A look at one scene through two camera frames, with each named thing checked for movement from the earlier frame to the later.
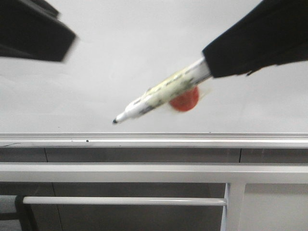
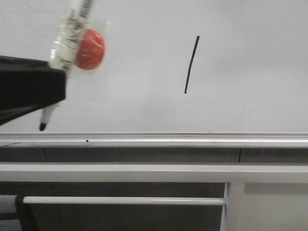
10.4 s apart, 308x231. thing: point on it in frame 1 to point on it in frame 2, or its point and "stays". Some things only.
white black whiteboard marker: [164, 89] to [63, 50]
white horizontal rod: [121, 200] stays
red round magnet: [186, 101] to [91, 49]
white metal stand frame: [237, 175] stays
